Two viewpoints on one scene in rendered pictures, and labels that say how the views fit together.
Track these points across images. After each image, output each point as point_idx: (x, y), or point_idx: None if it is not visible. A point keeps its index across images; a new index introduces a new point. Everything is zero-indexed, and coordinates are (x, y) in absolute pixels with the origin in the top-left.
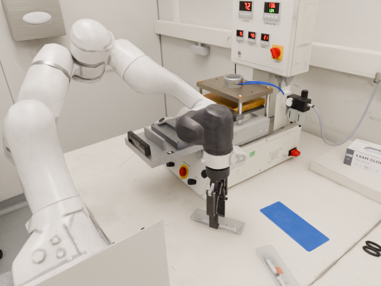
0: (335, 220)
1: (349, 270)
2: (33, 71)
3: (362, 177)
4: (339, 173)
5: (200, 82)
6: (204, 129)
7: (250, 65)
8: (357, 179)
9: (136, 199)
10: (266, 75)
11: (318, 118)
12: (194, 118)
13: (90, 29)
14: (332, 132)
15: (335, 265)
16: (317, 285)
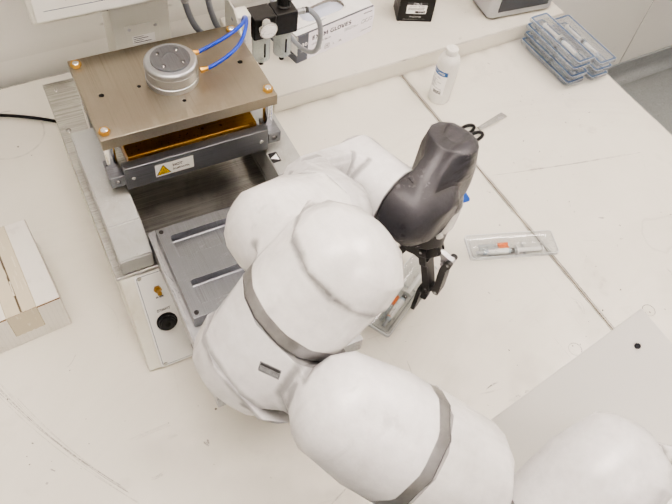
0: (412, 143)
1: (503, 173)
2: (472, 457)
3: (342, 63)
4: (325, 83)
5: (112, 132)
6: (458, 185)
7: (121, 3)
8: (346, 71)
9: (292, 442)
10: (158, 3)
11: (319, 23)
12: (440, 187)
13: (388, 233)
14: (177, 23)
15: (494, 182)
16: (523, 214)
